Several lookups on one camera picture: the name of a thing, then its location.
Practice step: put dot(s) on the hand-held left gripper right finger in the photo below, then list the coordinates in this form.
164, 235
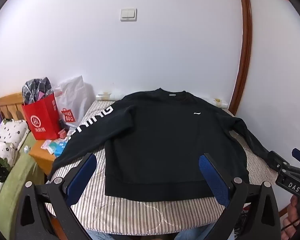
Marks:
212, 177

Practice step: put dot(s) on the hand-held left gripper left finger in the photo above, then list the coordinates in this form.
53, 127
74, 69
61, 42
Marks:
82, 177

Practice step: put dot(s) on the black sweatshirt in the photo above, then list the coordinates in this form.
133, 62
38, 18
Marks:
165, 142

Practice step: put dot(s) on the person's right hand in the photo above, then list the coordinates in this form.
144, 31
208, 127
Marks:
290, 223

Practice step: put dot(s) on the blue white packet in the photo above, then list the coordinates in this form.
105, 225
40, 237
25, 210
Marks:
60, 148

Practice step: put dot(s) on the wooden nightstand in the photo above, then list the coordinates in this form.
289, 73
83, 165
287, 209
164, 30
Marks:
43, 160

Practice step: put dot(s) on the small pink object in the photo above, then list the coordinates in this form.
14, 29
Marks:
63, 133

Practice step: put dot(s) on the white pink leaflet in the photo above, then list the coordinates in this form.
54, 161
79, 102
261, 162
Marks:
45, 145

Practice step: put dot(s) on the small black object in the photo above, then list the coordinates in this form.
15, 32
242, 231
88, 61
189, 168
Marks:
61, 124

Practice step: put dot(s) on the crumpled clear plastic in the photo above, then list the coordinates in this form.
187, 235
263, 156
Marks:
27, 149

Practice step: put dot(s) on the green blanket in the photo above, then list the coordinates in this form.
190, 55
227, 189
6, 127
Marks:
20, 170

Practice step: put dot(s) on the striped mattress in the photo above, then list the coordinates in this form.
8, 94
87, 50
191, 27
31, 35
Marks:
140, 215

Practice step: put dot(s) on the red paper bag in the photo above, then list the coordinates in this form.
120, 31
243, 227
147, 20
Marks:
40, 120

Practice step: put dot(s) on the white plastic bag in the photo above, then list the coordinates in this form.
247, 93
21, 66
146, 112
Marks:
75, 100

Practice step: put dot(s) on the floral white pillow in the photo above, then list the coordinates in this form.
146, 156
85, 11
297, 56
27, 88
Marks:
7, 135

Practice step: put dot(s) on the wooden headboard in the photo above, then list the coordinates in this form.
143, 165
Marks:
12, 105

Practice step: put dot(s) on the plaid grey clothing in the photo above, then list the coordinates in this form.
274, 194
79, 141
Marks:
35, 87

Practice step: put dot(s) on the brown wooden door frame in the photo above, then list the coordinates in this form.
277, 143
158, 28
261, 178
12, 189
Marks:
246, 42

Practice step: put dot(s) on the white light switch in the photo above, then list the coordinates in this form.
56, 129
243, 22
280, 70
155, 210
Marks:
128, 14

